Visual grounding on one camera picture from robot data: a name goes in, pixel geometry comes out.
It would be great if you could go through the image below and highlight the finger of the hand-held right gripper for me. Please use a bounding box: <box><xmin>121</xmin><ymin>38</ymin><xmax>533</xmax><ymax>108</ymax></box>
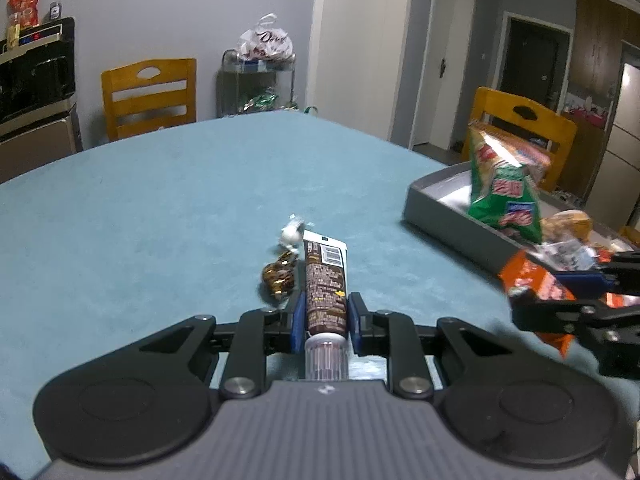
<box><xmin>509</xmin><ymin>295</ymin><xmax>640</xmax><ymax>379</ymax></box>
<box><xmin>554</xmin><ymin>251</ymin><xmax>640</xmax><ymax>302</ymax></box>

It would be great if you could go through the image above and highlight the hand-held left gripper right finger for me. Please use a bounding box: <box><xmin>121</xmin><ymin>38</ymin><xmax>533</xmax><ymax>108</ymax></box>
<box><xmin>348</xmin><ymin>291</ymin><xmax>511</xmax><ymax>402</ymax></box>

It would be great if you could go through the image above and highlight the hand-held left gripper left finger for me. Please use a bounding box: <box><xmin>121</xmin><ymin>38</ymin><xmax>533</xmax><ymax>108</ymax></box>
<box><xmin>135</xmin><ymin>290</ymin><xmax>307</xmax><ymax>401</ymax></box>

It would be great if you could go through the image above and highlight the brown squeeze tube packet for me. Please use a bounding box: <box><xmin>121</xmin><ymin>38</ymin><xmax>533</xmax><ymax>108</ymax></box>
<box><xmin>301</xmin><ymin>230</ymin><xmax>349</xmax><ymax>380</ymax></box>

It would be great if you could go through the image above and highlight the grey tray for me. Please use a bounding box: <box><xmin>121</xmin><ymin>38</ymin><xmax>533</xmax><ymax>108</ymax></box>
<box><xmin>404</xmin><ymin>160</ymin><xmax>640</xmax><ymax>281</ymax></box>

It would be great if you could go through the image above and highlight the brown gold wrapped candy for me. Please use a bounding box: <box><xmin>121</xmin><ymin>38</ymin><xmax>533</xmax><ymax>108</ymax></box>
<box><xmin>261</xmin><ymin>252</ymin><xmax>299</xmax><ymax>303</ymax></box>

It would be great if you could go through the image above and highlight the wrapped bread roll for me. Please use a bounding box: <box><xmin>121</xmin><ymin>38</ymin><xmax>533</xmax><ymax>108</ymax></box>
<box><xmin>540</xmin><ymin>210</ymin><xmax>593</xmax><ymax>246</ymax></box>

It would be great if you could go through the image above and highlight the white wrapped candy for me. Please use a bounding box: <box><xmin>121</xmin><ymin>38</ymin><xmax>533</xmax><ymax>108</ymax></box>
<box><xmin>277</xmin><ymin>214</ymin><xmax>313</xmax><ymax>253</ymax></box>

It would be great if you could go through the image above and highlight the green snack bag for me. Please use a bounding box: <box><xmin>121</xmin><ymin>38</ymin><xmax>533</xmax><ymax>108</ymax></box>
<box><xmin>467</xmin><ymin>122</ymin><xmax>545</xmax><ymax>245</ymax></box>

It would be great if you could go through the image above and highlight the red striped snack bag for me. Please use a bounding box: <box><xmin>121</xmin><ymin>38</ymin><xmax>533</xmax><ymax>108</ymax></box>
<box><xmin>482</xmin><ymin>122</ymin><xmax>552</xmax><ymax>186</ymax></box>

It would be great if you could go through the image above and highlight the silver refrigerator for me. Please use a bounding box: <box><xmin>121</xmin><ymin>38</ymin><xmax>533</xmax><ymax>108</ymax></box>
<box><xmin>585</xmin><ymin>42</ymin><xmax>640</xmax><ymax>231</ymax></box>

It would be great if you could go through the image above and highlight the yellow wooden chair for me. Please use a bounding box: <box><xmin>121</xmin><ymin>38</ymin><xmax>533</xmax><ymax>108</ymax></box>
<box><xmin>472</xmin><ymin>86</ymin><xmax>577</xmax><ymax>193</ymax></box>
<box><xmin>101</xmin><ymin>58</ymin><xmax>197</xmax><ymax>142</ymax></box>

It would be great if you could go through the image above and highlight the pile of green wrapped sweets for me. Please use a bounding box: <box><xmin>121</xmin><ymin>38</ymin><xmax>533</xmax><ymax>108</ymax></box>
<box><xmin>242</xmin><ymin>89</ymin><xmax>279</xmax><ymax>112</ymax></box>

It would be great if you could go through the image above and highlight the dark door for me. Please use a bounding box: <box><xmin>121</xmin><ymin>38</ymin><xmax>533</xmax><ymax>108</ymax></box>
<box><xmin>500</xmin><ymin>12</ymin><xmax>571</xmax><ymax>111</ymax></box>

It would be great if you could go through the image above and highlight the brown wooden cabinet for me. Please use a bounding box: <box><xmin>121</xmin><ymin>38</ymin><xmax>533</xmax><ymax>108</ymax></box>
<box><xmin>565</xmin><ymin>0</ymin><xmax>640</xmax><ymax>111</ymax></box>

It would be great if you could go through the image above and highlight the metal shelf cart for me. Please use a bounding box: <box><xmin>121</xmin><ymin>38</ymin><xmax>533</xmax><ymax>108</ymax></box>
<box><xmin>216</xmin><ymin>49</ymin><xmax>297</xmax><ymax>118</ymax></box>

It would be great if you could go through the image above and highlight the white door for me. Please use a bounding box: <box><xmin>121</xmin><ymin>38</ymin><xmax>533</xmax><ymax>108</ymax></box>
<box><xmin>430</xmin><ymin>0</ymin><xmax>476</xmax><ymax>151</ymax></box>

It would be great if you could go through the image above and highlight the white plastic bag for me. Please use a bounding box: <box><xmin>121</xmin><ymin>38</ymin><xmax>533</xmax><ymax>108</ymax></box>
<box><xmin>239</xmin><ymin>13</ymin><xmax>294</xmax><ymax>61</ymax></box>

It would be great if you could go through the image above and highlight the black water dispenser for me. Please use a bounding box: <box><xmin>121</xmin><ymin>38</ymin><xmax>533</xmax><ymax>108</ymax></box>
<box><xmin>0</xmin><ymin>16</ymin><xmax>83</xmax><ymax>183</ymax></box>

